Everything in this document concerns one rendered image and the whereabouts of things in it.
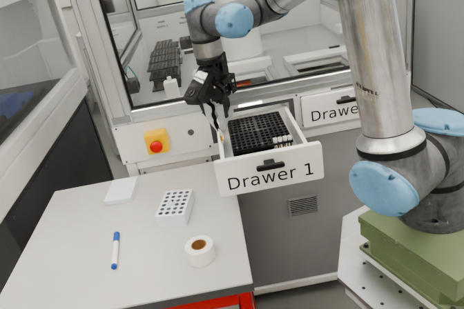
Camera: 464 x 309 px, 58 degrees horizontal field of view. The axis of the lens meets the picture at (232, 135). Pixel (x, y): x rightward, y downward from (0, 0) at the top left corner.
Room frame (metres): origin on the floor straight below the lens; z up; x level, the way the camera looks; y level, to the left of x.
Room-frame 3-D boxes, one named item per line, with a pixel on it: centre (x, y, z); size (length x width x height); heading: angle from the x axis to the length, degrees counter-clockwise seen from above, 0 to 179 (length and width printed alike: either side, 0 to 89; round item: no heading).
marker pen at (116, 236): (0.88, 0.36, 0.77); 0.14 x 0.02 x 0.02; 7
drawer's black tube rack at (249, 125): (1.16, -0.08, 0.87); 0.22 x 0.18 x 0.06; 1
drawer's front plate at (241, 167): (0.96, -0.08, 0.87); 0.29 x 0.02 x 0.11; 91
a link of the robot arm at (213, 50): (1.06, 0.02, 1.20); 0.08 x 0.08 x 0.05
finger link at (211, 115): (1.07, 0.03, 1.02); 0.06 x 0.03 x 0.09; 145
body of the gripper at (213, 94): (1.06, 0.02, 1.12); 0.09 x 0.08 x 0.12; 145
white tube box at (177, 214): (1.00, 0.20, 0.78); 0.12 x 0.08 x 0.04; 169
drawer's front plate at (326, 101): (1.28, -0.39, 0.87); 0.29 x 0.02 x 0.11; 91
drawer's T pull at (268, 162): (0.93, -0.08, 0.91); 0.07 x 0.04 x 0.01; 91
